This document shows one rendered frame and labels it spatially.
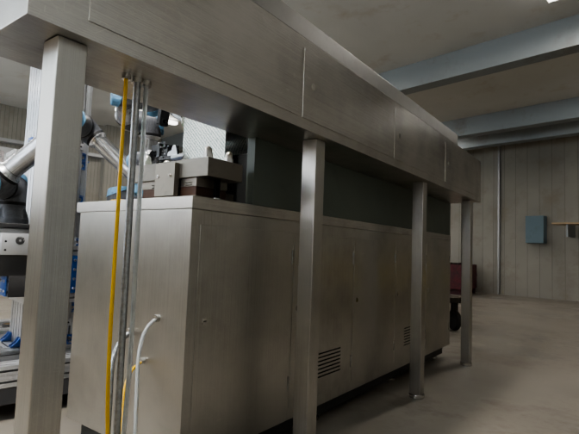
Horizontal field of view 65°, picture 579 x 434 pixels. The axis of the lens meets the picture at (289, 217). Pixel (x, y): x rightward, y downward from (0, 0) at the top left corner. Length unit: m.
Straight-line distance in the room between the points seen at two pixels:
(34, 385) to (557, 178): 9.72
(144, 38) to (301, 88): 0.60
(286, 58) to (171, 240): 0.66
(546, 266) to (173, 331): 9.07
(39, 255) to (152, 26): 0.54
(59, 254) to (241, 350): 0.81
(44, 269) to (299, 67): 0.97
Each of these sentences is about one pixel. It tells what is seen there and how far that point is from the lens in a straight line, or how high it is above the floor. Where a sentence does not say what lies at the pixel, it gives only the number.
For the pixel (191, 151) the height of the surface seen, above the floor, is 1.12.
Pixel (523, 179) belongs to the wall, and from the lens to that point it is 10.30.
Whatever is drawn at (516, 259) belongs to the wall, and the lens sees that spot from 10.22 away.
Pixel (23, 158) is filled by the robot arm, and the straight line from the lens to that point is 2.22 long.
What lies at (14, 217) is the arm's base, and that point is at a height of 0.85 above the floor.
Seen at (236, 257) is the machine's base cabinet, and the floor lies 0.72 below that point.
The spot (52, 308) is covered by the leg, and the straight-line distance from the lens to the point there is 0.97.
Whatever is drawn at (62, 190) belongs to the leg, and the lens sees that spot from 0.97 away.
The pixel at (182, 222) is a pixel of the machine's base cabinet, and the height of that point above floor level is 0.82.
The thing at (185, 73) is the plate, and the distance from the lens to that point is 1.15.
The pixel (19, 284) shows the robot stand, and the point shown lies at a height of 0.56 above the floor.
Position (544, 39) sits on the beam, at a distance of 5.79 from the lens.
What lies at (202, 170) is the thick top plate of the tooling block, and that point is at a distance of 1.46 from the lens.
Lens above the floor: 0.75
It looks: 4 degrees up
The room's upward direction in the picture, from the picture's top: 2 degrees clockwise
